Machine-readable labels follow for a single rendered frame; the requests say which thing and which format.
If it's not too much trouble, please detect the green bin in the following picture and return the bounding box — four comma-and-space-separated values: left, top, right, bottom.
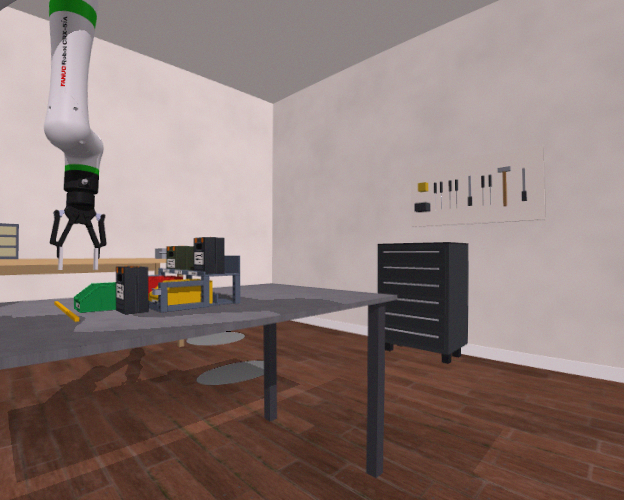
74, 282, 116, 313

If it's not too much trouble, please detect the grey bin rack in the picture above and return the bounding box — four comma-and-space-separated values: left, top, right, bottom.
148, 255, 240, 312

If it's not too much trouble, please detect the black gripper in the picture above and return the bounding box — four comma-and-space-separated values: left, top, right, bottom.
50, 191, 107, 270

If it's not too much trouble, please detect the red open bin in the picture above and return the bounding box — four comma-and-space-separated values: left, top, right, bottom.
148, 276, 183, 300

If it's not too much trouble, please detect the yellow long thin bar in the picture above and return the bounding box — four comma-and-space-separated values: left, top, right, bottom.
54, 301, 79, 322

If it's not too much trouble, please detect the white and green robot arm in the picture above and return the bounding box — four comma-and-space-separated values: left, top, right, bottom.
44, 0, 104, 195

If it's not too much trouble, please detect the yellow open bin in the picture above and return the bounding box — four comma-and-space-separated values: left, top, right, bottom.
149, 279, 212, 305

